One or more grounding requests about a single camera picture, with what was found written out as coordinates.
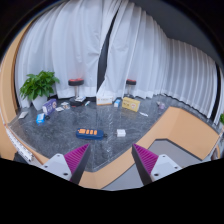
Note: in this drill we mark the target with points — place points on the white charger block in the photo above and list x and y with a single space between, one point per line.
121 133

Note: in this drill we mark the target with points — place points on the purple box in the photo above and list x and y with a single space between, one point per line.
49 107

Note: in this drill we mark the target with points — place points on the flat white card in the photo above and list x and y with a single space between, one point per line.
59 109

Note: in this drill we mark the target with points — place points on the green potted plant white pot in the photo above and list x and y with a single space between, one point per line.
39 86

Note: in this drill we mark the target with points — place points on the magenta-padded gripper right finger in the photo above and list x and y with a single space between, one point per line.
163 165

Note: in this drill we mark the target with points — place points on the small pink bottle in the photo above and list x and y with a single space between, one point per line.
162 106

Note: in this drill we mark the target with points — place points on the blue power strip orange sockets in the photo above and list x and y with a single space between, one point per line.
90 135

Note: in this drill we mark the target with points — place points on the printed card packet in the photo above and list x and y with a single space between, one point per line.
65 105

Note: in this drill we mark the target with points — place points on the white tube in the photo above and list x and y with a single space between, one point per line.
143 114

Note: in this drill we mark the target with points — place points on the black stool red-trimmed seat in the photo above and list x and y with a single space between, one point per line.
131 81
76 82

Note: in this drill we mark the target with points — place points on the white marker pen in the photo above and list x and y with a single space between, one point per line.
87 103

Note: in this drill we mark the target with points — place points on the small blue white box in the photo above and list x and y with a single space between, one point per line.
117 102

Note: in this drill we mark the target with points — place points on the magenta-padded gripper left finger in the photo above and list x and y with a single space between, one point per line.
58 163

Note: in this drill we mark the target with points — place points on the white box orange print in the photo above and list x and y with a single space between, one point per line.
104 100

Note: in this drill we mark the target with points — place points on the white booklet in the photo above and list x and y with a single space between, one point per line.
80 99

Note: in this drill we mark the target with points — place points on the small white packet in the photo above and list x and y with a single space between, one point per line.
23 115

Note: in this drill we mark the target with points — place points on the white curtain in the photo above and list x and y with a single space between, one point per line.
63 46
150 56

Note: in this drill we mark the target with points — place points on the yellow cardboard box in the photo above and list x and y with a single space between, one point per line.
131 104

